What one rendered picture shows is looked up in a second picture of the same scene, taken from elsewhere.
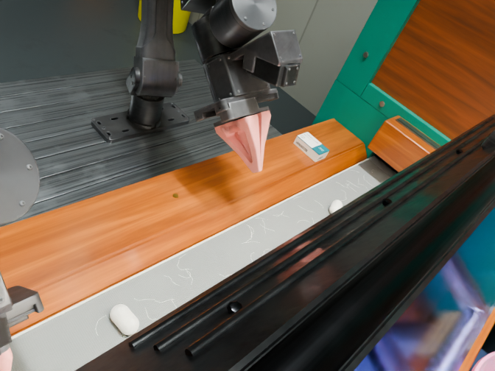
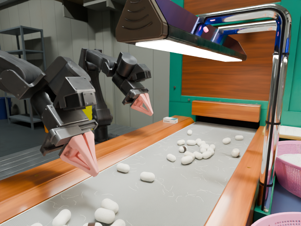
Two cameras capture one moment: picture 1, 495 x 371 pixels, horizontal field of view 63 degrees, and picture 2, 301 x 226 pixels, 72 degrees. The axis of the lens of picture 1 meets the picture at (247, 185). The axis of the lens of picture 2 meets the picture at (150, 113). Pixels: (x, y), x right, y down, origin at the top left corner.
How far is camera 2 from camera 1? 0.34 m
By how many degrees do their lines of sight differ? 29
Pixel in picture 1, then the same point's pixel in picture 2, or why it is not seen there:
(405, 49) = (186, 78)
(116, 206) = (104, 145)
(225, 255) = (153, 150)
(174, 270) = (135, 157)
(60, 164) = not seen: hidden behind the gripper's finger
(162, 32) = (100, 100)
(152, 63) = (100, 110)
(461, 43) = (201, 67)
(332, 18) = (161, 107)
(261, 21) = (133, 62)
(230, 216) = (149, 141)
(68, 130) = not seen: hidden behind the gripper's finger
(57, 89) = not seen: hidden behind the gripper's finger
